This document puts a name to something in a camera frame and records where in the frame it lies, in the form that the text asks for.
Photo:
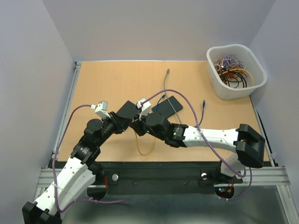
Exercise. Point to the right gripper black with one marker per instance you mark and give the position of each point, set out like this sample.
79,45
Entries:
137,124

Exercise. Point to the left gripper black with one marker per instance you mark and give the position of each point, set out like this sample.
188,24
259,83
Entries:
120,123

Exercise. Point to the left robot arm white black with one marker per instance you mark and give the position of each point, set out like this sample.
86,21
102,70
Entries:
79,171

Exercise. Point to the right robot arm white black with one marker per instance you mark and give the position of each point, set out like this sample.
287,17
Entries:
246,145

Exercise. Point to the white plastic bin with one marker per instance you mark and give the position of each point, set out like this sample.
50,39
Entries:
257,75

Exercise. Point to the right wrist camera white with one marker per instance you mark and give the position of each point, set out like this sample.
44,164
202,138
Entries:
143,107

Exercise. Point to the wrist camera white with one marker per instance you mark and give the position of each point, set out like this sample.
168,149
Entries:
101,110
143,107

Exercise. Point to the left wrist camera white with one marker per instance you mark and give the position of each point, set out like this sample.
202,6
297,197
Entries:
101,110

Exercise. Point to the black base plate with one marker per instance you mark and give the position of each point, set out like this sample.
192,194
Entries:
158,178

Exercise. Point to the aluminium frame rail left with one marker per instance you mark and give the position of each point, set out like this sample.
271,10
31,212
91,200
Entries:
66,110

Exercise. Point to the aluminium frame rail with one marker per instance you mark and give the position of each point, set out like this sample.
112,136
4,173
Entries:
266,176
66,110

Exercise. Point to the aluminium frame rail front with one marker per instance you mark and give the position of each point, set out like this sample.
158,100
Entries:
266,176

